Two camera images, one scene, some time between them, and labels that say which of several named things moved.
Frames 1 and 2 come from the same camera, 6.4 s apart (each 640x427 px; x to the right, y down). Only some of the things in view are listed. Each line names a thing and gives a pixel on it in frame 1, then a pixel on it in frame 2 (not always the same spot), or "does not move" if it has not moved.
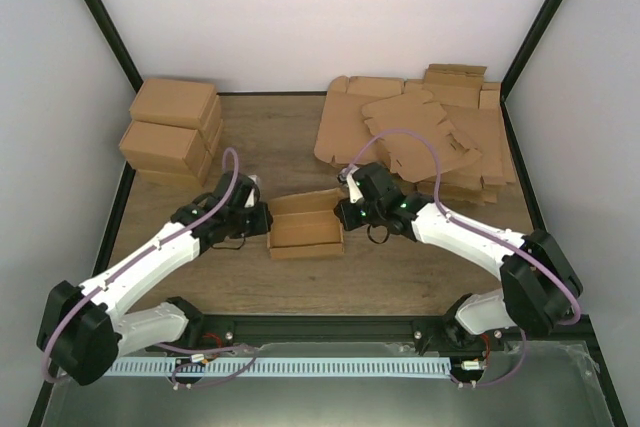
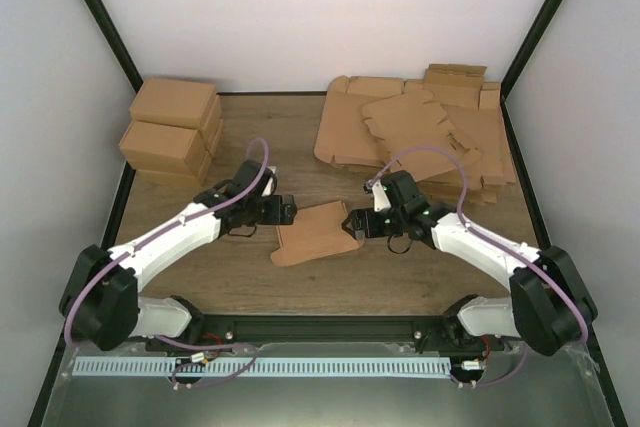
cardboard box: (178, 103) does not move
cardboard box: (159, 147) does not move
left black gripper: (264, 223) -> (276, 215)
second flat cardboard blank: (410, 156) does not move
